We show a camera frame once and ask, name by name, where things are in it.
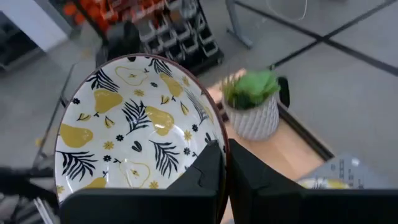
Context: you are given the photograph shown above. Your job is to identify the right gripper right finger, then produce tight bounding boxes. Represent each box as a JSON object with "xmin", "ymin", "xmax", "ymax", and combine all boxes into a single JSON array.
[{"xmin": 228, "ymin": 138, "xmax": 398, "ymax": 224}]

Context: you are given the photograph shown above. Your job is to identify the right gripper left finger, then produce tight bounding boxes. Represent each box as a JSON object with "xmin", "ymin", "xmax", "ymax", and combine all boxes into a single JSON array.
[{"xmin": 58, "ymin": 139, "xmax": 228, "ymax": 224}]

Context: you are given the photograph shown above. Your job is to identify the grey perforated metal shelf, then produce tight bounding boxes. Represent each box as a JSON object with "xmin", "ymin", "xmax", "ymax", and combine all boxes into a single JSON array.
[{"xmin": 298, "ymin": 152, "xmax": 392, "ymax": 190}]

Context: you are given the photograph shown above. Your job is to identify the succulent in white pot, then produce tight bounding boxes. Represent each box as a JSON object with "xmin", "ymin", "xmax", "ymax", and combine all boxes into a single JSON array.
[{"xmin": 222, "ymin": 70, "xmax": 280, "ymax": 141}]

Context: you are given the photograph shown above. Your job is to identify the black floor equipment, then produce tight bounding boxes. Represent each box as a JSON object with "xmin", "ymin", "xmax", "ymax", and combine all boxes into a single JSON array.
[{"xmin": 95, "ymin": 20, "xmax": 142, "ymax": 68}]

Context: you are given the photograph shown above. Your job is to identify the storage rack with bins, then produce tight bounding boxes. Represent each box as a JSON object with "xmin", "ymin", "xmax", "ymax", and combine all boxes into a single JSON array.
[{"xmin": 62, "ymin": 0, "xmax": 225, "ymax": 76}]

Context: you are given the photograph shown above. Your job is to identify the grey metal table leg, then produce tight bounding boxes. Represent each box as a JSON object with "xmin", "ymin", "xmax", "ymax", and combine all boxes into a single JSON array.
[{"xmin": 225, "ymin": 0, "xmax": 254, "ymax": 50}]

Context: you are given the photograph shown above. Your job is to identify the white cabinet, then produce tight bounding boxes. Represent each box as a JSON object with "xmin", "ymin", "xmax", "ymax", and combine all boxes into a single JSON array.
[{"xmin": 0, "ymin": 0, "xmax": 68, "ymax": 53}]

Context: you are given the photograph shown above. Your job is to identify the black aluminium table frame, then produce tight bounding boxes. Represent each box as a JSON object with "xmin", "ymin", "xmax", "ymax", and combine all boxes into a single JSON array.
[{"xmin": 269, "ymin": 74, "xmax": 335, "ymax": 162}]

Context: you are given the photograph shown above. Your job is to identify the white floor cable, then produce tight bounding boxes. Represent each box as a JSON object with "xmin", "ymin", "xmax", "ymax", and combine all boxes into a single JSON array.
[{"xmin": 264, "ymin": 0, "xmax": 308, "ymax": 21}]

